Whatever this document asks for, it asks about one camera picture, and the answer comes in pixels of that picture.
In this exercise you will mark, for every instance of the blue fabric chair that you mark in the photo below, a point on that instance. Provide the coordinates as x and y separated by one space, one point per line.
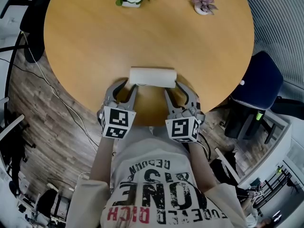
261 79

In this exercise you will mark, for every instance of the small pink potted plant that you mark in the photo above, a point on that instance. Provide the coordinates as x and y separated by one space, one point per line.
203 5

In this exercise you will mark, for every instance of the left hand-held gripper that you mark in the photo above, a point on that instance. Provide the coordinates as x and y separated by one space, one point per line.
117 120

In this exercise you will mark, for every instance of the white plank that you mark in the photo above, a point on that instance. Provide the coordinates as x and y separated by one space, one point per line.
226 165

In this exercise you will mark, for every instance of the black metal rack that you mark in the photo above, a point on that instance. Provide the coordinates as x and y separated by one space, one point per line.
273 189

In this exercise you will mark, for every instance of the clear plastic water bottle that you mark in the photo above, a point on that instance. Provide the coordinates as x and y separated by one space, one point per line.
242 82

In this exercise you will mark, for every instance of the green plastic cup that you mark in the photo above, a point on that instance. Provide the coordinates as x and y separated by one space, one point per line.
259 116

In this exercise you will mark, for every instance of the white partition desk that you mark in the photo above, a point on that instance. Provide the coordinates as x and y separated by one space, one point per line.
268 155

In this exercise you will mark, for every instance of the person's left forearm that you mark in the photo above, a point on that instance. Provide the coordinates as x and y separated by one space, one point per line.
102 160

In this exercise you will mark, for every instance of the black armrest office chair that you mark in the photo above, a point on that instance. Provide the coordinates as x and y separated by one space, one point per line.
38 8

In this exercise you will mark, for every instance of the black high-back office chair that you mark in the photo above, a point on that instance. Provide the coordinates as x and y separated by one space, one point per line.
235 125

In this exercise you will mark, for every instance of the person's printed beige t-shirt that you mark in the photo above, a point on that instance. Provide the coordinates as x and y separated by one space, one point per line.
154 174

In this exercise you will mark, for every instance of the person's right forearm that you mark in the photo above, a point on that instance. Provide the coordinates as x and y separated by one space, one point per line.
202 167

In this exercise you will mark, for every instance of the white glasses case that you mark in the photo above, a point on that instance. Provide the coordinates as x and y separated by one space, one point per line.
153 77

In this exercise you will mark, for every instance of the white window blinds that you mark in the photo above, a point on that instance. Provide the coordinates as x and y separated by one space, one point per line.
280 20

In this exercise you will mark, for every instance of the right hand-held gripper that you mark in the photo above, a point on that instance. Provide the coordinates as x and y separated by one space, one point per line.
181 128

